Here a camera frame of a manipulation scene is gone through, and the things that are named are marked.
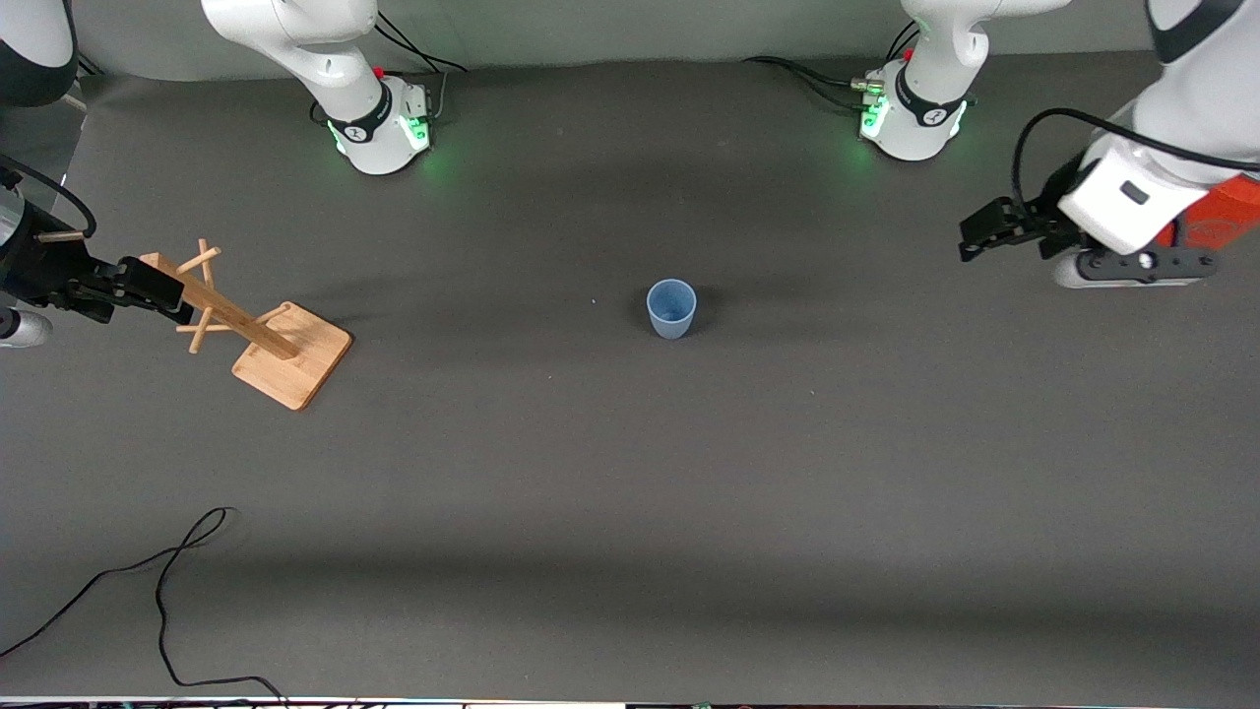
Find light blue cup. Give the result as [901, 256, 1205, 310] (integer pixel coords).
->
[646, 279, 698, 341]

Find wooden cup rack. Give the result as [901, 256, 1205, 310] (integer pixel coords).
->
[140, 238, 353, 412]

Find dark grey table mat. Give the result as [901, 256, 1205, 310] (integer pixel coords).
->
[0, 34, 1260, 702]

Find black left arm base cable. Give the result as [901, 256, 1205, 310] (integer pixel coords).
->
[743, 55, 875, 104]

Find black arm base cable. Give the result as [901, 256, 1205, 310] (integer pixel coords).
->
[743, 55, 875, 104]
[372, 15, 464, 124]

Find thin black loose cable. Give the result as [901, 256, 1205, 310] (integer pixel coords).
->
[0, 507, 288, 706]

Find black right arm base cable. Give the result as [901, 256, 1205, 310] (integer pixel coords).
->
[372, 15, 464, 124]

